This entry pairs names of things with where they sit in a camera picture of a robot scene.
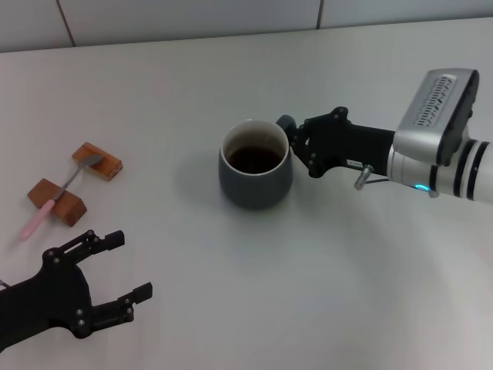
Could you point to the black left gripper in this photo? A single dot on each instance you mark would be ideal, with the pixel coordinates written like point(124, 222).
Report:
point(50, 289)

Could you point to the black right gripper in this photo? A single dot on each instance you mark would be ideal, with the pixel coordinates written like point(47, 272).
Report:
point(346, 142)

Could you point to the dark grey ceramic mug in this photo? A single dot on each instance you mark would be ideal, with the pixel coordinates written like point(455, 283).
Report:
point(250, 192)

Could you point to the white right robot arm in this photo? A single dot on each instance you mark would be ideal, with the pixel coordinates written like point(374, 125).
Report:
point(462, 173)

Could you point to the dark coffee liquid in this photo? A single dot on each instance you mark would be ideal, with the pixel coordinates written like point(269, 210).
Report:
point(252, 159)

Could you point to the thick brown wooden block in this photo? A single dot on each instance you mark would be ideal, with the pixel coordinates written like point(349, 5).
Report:
point(69, 210)

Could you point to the flat brown wooden block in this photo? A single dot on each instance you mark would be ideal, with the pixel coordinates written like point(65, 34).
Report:
point(109, 165)

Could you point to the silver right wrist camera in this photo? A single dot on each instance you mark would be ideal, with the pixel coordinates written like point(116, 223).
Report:
point(431, 104)

